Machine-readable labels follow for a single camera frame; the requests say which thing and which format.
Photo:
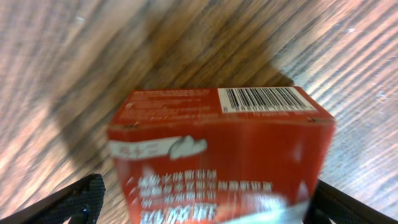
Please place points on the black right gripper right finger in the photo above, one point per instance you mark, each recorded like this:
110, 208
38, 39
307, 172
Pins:
329, 205

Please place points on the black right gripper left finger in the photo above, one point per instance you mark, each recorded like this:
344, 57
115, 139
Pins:
80, 202

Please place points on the red medicine box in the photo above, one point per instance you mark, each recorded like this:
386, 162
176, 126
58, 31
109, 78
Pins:
219, 155

